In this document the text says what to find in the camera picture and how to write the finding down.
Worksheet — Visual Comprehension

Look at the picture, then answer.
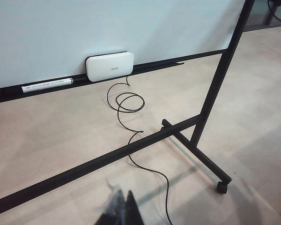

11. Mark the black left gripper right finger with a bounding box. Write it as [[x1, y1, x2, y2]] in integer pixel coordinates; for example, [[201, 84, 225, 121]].
[[125, 189, 144, 225]]

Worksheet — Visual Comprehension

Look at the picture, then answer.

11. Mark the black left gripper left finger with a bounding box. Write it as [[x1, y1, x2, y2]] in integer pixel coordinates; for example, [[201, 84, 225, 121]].
[[100, 185, 127, 225]]

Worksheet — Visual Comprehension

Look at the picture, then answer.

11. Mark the white whiteboard eraser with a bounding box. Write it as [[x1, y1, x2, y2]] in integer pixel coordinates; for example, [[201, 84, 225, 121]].
[[85, 50, 134, 83]]

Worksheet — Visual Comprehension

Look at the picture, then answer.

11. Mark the white marker with black cap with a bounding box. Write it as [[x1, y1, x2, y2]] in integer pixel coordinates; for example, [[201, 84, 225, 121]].
[[21, 76, 86, 94]]

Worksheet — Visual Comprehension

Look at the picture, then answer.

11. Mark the black whiteboard pen tray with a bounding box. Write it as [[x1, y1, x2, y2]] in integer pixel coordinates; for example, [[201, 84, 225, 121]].
[[0, 49, 225, 105]]

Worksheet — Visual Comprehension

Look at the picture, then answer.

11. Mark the white glass whiteboard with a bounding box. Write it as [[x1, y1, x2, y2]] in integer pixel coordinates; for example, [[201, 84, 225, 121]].
[[0, 0, 246, 91]]

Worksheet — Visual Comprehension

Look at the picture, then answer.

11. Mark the black stand caster wheel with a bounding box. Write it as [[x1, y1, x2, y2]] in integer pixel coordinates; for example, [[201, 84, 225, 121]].
[[215, 180, 229, 195]]

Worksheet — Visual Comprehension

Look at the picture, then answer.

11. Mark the dark background furniture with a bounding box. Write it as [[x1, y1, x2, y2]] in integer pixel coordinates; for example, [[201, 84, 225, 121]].
[[263, 0, 281, 26]]

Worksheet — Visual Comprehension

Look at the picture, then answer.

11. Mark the black power cable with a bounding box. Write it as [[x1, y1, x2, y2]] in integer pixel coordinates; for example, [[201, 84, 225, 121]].
[[106, 76, 176, 225]]

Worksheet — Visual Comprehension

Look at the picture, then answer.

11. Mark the black whiteboard stand frame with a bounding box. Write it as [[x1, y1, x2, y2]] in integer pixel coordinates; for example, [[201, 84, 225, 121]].
[[0, 0, 252, 213]]

